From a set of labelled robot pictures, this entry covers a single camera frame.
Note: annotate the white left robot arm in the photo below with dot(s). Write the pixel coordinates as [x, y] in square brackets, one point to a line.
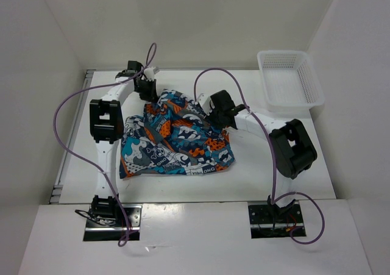
[107, 129]

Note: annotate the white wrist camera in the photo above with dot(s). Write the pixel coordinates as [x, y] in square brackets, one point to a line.
[205, 102]
[150, 73]

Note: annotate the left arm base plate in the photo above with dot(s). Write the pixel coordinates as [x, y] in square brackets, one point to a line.
[108, 229]

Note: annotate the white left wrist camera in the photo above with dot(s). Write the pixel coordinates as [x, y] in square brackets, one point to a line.
[150, 73]

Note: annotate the white plastic basket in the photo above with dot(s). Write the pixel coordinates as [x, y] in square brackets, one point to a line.
[289, 81]

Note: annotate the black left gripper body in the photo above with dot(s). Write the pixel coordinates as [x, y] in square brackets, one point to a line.
[145, 89]

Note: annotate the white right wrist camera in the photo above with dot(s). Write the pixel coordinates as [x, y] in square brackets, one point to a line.
[205, 102]

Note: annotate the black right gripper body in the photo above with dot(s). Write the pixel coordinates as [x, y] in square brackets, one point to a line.
[215, 116]

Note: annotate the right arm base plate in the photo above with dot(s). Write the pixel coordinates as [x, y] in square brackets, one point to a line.
[268, 221]

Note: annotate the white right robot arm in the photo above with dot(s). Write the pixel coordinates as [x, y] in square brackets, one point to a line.
[292, 151]

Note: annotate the colourful patterned shorts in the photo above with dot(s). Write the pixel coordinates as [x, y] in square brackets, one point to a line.
[173, 137]

